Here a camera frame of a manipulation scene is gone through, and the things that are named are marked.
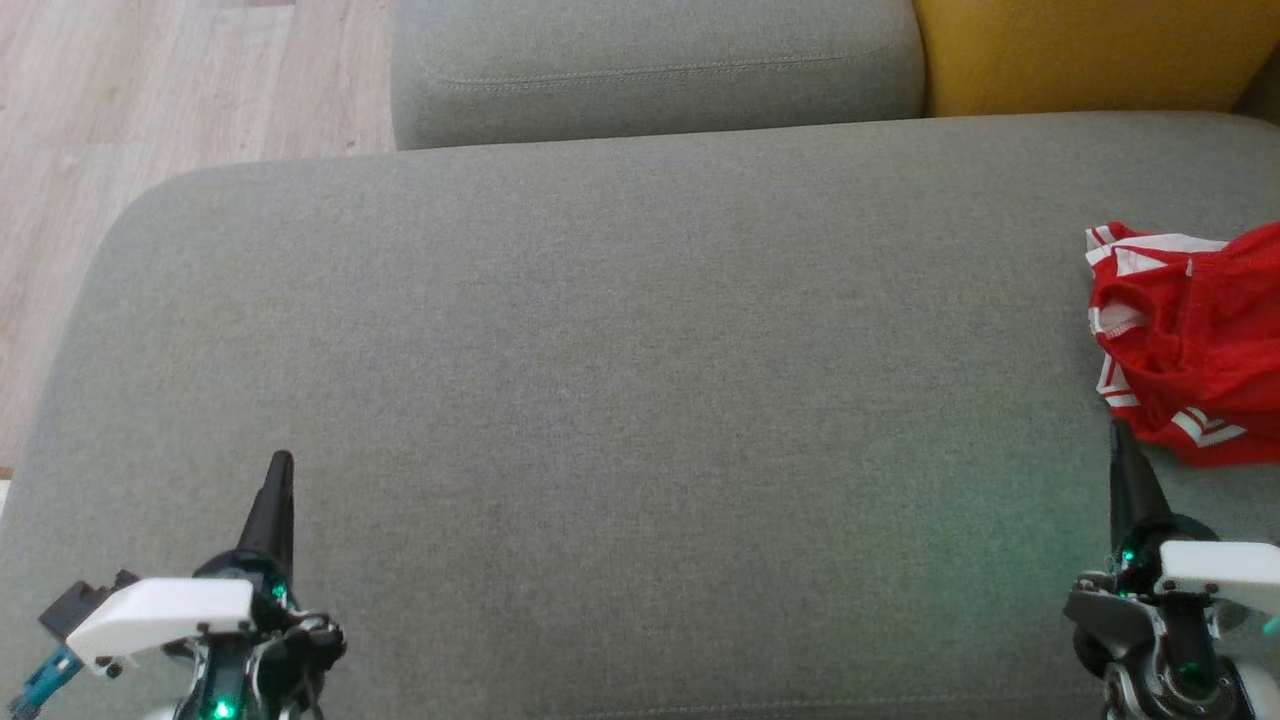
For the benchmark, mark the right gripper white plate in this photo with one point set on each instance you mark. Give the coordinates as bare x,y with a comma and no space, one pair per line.
1220,575

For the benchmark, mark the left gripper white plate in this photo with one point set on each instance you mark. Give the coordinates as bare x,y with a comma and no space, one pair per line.
160,610

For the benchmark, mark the red garment with white band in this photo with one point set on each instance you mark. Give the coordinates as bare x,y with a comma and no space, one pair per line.
1220,310

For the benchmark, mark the grey sofa seat cushion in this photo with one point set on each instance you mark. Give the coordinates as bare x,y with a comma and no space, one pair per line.
600,350

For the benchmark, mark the yellow cushion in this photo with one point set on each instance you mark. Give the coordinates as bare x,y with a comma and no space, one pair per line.
1080,50

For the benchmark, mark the grey sofa back cushion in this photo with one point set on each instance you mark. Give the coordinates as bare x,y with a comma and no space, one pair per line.
650,70

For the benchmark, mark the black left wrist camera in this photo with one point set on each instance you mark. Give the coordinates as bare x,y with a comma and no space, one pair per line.
85,605

